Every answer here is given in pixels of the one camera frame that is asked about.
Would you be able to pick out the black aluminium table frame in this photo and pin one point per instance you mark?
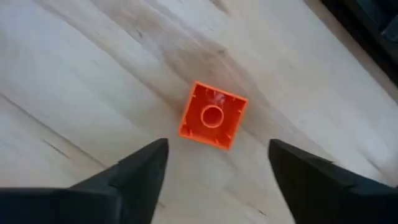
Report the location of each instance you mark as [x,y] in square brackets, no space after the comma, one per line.
[373,31]

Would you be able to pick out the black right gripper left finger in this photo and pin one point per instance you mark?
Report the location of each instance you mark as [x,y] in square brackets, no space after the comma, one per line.
[93,199]

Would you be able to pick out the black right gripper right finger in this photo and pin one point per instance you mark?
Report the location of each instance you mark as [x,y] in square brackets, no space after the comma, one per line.
[326,193]

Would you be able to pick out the orange square brick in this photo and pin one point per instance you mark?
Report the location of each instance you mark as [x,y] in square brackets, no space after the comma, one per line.
[199,126]

